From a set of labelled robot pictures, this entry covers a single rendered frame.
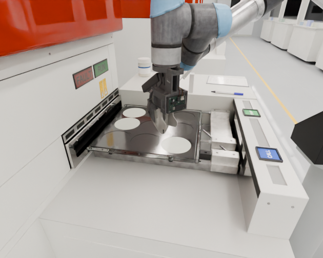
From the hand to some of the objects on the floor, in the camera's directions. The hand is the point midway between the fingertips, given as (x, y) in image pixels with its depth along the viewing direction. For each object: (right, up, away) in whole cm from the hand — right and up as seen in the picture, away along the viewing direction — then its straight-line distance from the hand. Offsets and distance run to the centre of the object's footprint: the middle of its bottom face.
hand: (161, 129), depth 64 cm
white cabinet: (+8, -75, +66) cm, 100 cm away
